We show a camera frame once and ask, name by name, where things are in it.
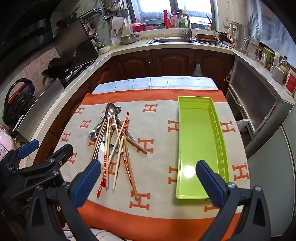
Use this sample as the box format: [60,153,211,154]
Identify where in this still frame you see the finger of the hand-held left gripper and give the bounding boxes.
[0,139,40,172]
[2,143,74,202]

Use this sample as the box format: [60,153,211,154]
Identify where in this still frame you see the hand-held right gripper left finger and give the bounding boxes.
[25,159,102,241]

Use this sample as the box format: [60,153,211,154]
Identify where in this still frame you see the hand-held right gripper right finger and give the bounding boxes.
[195,159,272,241]

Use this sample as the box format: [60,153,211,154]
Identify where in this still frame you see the bamboo chopstick red bands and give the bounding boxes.
[103,117,110,188]

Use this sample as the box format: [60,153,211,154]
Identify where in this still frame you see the pale bamboo chopstick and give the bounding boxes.
[107,125,126,163]
[112,136,127,191]

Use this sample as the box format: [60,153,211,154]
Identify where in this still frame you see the wooden-handled spoon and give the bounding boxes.
[90,106,122,163]

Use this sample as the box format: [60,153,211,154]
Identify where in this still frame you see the steel fork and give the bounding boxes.
[87,123,105,142]

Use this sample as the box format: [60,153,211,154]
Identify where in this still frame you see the red striped chopstick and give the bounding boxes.
[121,137,134,186]
[97,112,130,198]

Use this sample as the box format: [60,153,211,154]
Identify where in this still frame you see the tan wooden chopstick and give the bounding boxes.
[112,114,139,201]

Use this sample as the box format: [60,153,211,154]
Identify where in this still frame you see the green plastic tray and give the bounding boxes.
[175,96,230,200]

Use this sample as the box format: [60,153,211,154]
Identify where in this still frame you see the brown wooden chopstick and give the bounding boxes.
[110,126,148,154]

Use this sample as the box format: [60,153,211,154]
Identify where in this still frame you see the large steel spoon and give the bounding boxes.
[107,103,137,143]

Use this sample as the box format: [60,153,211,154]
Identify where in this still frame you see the pink carton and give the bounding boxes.
[0,125,17,163]

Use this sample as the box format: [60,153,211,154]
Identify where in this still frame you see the steel splash panel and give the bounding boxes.
[11,77,65,142]

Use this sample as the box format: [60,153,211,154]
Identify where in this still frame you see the crumpled white plastic bag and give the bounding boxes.
[236,119,251,133]

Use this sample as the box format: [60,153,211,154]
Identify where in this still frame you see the orange beige letter-print blanket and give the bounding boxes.
[50,89,251,241]

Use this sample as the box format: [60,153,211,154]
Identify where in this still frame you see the black wok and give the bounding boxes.
[42,50,78,78]

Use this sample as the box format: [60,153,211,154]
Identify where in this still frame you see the steel appliance glass door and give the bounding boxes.
[228,56,295,151]

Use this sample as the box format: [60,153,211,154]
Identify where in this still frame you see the black gas stove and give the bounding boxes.
[59,59,97,88]

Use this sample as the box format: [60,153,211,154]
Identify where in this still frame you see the hanging steel ladle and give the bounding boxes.
[92,31,102,48]

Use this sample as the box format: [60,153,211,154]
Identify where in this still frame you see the white mug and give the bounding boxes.
[270,66,286,84]

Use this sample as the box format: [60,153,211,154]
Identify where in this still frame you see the red packet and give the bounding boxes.
[285,68,296,96]

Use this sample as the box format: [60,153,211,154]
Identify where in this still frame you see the steel pot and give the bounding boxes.
[121,33,137,45]

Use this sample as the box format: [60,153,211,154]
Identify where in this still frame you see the clear plastic bottle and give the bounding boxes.
[279,57,289,75]

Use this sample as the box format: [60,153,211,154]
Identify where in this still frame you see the glass pitcher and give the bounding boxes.
[243,37,261,60]

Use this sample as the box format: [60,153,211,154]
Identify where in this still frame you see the pale cutting board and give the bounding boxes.
[109,16,127,38]

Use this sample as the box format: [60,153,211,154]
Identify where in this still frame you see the stacked dishes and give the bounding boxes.
[195,33,221,44]

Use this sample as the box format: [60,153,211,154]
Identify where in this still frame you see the steel sink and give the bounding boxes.
[146,37,195,44]

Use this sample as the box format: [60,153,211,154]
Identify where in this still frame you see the steel electric kettle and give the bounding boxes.
[228,21,251,54]

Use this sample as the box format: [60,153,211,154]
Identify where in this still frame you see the steel faucet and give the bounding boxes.
[177,9,193,39]

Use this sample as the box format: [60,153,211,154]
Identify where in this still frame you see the red spray bottle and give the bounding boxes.
[162,10,171,29]

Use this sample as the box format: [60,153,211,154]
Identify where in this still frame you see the kitchen window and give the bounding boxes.
[131,0,217,29]

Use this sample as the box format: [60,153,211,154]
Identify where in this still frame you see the black cooker red handle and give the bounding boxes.
[2,78,36,125]

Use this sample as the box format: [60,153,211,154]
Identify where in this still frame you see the wall utensil rack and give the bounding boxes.
[102,0,130,19]

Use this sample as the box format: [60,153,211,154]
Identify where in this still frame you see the clear plastic wall sheet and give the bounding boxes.
[245,0,294,50]

